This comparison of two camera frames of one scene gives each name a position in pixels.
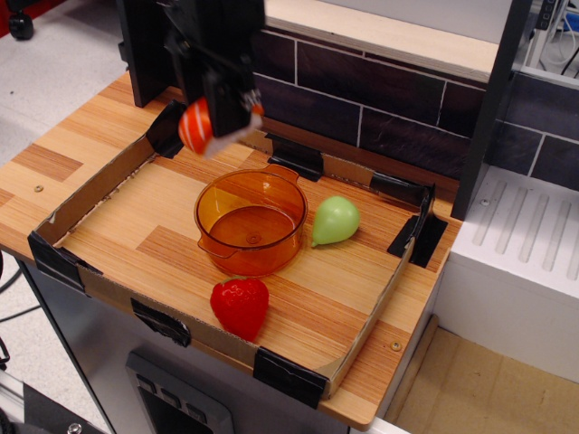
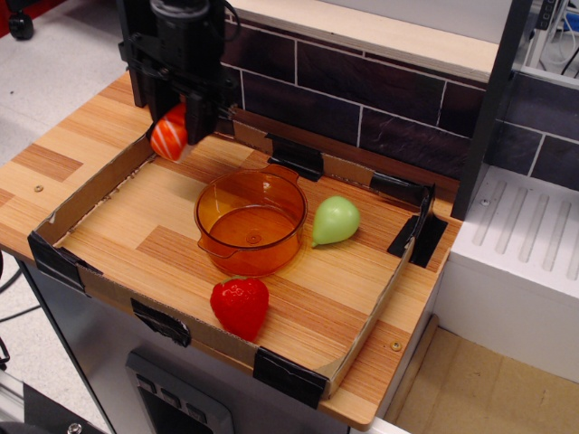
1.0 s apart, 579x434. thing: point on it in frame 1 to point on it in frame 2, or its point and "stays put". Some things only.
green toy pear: (336, 220) stays put
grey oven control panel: (173, 402) stays put
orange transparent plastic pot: (251, 222) stays put
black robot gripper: (215, 35) to (185, 44)
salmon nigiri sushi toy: (195, 127) to (169, 136)
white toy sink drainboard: (512, 276) stays put
